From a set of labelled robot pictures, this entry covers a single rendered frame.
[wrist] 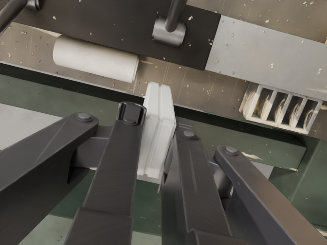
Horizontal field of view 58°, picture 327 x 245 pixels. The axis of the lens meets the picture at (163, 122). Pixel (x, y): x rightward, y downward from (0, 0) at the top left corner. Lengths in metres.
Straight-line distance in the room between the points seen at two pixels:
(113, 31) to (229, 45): 0.10
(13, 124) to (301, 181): 2.57
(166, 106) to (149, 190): 0.28
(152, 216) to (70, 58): 0.21
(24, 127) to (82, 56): 2.57
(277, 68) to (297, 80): 0.02
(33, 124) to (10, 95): 2.43
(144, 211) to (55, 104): 0.18
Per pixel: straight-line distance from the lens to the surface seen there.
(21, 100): 0.42
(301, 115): 0.36
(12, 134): 2.85
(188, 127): 0.15
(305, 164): 0.45
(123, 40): 0.27
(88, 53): 0.30
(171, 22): 0.24
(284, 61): 0.30
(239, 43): 0.28
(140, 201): 0.40
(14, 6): 0.26
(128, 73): 0.29
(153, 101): 0.15
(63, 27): 0.28
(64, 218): 0.35
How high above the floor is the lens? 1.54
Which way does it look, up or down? 37 degrees down
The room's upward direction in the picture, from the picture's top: 90 degrees counter-clockwise
